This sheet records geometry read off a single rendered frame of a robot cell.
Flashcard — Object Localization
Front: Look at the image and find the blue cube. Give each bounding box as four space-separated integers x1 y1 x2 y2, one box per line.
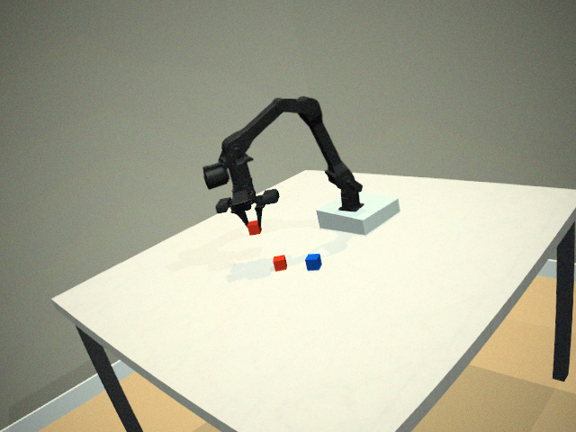
305 254 322 271

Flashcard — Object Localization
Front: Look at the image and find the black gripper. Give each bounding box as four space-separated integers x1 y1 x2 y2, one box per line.
216 177 280 227

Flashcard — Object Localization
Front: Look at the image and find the red cube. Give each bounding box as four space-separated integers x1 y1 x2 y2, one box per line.
247 220 262 236
273 255 287 272

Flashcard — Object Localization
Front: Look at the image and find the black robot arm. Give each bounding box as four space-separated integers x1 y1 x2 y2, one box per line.
202 96 365 213

